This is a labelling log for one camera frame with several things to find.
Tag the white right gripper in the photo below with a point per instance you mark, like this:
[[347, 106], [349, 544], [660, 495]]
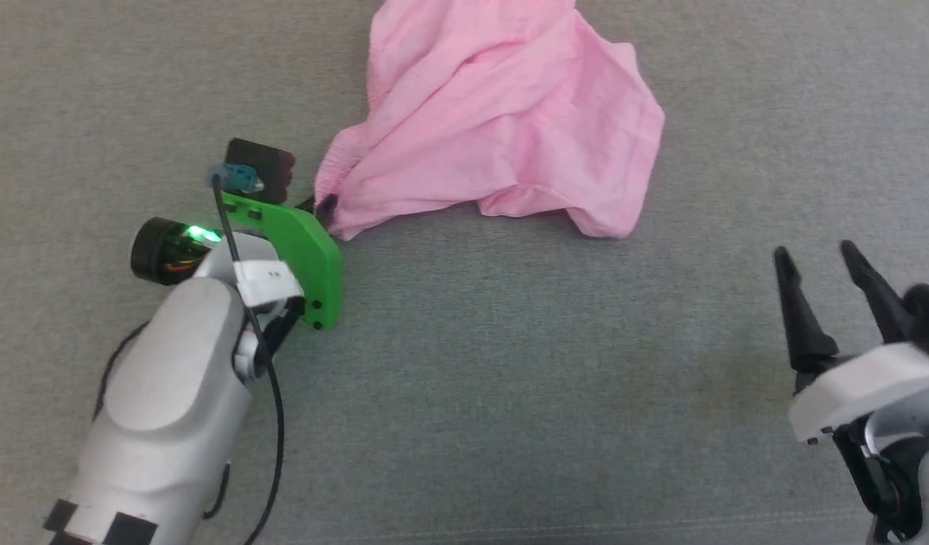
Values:
[[858, 393]]

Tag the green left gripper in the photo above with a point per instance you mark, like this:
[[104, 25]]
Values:
[[309, 253]]

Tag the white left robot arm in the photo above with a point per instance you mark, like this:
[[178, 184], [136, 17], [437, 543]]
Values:
[[169, 393]]

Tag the grey fabric sofa seat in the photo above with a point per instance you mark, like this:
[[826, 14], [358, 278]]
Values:
[[509, 393]]

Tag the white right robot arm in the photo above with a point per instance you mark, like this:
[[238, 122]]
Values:
[[907, 477]]

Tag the pink garment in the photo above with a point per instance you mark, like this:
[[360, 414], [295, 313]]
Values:
[[502, 113]]

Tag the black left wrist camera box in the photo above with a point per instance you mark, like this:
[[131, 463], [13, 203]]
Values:
[[263, 170]]

